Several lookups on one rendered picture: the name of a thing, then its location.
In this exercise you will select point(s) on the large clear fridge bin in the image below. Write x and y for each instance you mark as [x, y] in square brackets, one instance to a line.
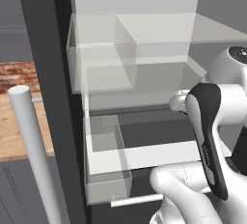
[103, 63]

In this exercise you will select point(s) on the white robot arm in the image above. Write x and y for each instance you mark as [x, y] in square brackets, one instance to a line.
[183, 186]

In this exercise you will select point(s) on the glass fridge shelf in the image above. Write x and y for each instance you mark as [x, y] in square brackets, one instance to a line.
[167, 28]

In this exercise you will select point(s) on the white fridge shelf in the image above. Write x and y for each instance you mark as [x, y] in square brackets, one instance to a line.
[151, 157]

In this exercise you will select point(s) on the small clear fridge bin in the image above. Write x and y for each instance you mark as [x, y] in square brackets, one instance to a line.
[107, 182]

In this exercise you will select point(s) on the dark grey fridge door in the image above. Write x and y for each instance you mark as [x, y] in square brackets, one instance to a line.
[48, 57]

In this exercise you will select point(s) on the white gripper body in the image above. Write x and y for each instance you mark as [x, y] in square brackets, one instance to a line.
[177, 101]

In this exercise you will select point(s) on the dark fridge drawer front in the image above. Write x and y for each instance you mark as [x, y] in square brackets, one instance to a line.
[125, 215]

